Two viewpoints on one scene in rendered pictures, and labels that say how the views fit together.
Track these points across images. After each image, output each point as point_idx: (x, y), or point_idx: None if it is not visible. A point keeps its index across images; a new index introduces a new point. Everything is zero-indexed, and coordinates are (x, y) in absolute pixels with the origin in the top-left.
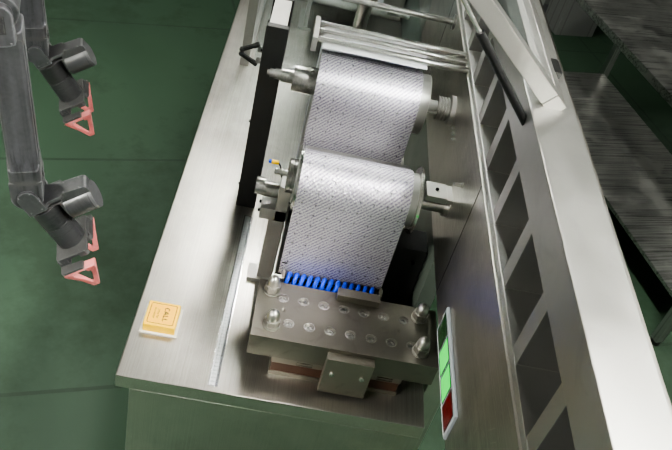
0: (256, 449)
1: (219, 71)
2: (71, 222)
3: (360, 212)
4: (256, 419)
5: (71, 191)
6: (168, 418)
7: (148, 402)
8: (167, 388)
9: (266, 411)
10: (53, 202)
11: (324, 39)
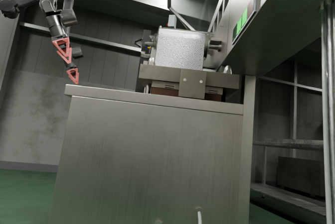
0: (145, 144)
1: None
2: (62, 28)
3: (185, 40)
4: (144, 112)
5: (66, 10)
6: (91, 120)
7: (81, 106)
8: (94, 91)
9: (150, 103)
10: (57, 11)
11: (163, 27)
